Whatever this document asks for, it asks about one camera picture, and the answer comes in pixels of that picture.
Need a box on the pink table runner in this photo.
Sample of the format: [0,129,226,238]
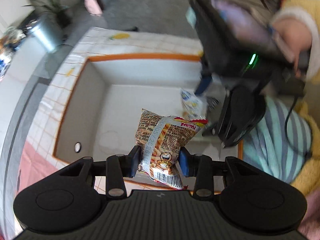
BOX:
[16,141,57,194]

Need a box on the orange mimi stick snack bag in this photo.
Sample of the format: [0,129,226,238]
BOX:
[135,109,208,190]

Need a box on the person right hand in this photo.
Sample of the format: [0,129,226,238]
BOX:
[272,18,312,77]

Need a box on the checkered lemon tablecloth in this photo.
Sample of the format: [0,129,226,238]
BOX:
[22,26,208,196]

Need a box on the striped teal clothing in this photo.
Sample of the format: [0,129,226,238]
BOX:
[243,96,312,184]

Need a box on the tall potted plant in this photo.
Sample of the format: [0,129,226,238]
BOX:
[23,0,72,28]

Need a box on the orange cardboard box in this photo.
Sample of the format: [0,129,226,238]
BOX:
[51,52,245,196]

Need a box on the silver trash can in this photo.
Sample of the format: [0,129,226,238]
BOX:
[27,13,63,53]

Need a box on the pink small heater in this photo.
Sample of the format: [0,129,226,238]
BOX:
[84,0,104,16]

